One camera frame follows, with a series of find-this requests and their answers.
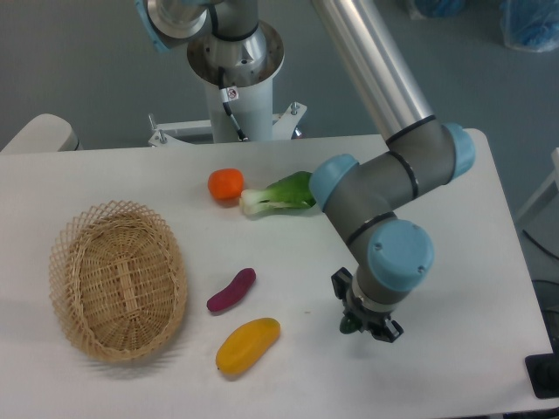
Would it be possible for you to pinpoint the white furniture frame right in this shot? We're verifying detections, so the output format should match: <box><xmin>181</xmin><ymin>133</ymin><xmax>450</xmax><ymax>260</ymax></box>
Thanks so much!
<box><xmin>514</xmin><ymin>148</ymin><xmax>558</xmax><ymax>228</ymax></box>

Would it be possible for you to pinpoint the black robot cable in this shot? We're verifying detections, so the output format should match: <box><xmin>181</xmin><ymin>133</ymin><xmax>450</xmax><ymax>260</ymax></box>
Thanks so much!
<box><xmin>217</xmin><ymin>65</ymin><xmax>250</xmax><ymax>143</ymax></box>

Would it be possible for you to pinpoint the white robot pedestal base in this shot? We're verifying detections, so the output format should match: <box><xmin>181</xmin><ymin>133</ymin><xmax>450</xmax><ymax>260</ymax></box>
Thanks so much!
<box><xmin>148</xmin><ymin>21</ymin><xmax>307</xmax><ymax>147</ymax></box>

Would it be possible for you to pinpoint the blue plastic bag right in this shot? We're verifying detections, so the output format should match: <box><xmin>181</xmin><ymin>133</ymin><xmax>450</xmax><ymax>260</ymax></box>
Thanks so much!
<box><xmin>500</xmin><ymin>0</ymin><xmax>558</xmax><ymax>52</ymax></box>

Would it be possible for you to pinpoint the white chair armrest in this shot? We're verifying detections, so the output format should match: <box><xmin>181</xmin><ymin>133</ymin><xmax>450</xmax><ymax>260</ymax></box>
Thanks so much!
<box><xmin>1</xmin><ymin>113</ymin><xmax>83</xmax><ymax>155</ymax></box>

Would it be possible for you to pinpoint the green bok choy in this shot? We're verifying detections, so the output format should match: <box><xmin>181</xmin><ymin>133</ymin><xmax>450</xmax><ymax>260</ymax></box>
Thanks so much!
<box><xmin>239</xmin><ymin>171</ymin><xmax>316</xmax><ymax>216</ymax></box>

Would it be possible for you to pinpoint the black floor cable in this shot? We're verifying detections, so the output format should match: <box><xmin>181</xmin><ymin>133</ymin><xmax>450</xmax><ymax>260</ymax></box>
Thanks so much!
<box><xmin>521</xmin><ymin>227</ymin><xmax>559</xmax><ymax>259</ymax></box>

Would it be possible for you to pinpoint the blue plastic bag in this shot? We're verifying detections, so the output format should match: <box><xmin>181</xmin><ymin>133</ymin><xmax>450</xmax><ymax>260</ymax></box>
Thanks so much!
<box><xmin>500</xmin><ymin>0</ymin><xmax>558</xmax><ymax>52</ymax></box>
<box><xmin>404</xmin><ymin>0</ymin><xmax>466</xmax><ymax>20</ymax></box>

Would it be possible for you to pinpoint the orange tangerine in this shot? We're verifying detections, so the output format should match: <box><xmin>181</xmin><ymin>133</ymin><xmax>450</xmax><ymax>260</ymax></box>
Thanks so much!
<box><xmin>207</xmin><ymin>168</ymin><xmax>245</xmax><ymax>200</ymax></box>

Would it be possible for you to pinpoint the woven wicker basket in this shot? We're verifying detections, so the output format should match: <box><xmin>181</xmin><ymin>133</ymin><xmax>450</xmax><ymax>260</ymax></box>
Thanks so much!
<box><xmin>49</xmin><ymin>201</ymin><xmax>187</xmax><ymax>362</ymax></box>

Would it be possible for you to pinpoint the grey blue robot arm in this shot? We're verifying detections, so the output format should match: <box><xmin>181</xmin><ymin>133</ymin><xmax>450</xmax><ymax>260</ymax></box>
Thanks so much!
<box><xmin>135</xmin><ymin>1</ymin><xmax>475</xmax><ymax>342</ymax></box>

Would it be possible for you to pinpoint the dark green cucumber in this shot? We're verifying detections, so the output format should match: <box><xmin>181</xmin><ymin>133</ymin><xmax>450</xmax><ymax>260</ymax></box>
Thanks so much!
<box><xmin>339</xmin><ymin>315</ymin><xmax>362</xmax><ymax>335</ymax></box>

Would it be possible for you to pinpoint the black device at edge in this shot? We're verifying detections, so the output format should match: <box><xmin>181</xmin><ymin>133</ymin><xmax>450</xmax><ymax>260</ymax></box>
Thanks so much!
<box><xmin>525</xmin><ymin>354</ymin><xmax>558</xmax><ymax>400</ymax></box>

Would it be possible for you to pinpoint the purple sweet potato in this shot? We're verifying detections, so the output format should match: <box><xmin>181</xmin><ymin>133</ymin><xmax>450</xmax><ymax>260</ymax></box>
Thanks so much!
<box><xmin>206</xmin><ymin>268</ymin><xmax>257</xmax><ymax>313</ymax></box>

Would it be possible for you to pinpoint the yellow mango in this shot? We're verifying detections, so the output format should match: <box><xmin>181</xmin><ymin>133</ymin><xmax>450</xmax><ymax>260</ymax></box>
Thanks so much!
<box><xmin>215</xmin><ymin>318</ymin><xmax>281</xmax><ymax>375</ymax></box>

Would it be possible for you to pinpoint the blue plastic bag middle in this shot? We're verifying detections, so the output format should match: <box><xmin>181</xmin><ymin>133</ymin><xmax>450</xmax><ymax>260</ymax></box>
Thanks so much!
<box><xmin>404</xmin><ymin>0</ymin><xmax>466</xmax><ymax>20</ymax></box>

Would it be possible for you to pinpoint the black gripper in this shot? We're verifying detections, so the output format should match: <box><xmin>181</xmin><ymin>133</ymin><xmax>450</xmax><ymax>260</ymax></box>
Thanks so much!
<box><xmin>331</xmin><ymin>267</ymin><xmax>402</xmax><ymax>343</ymax></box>

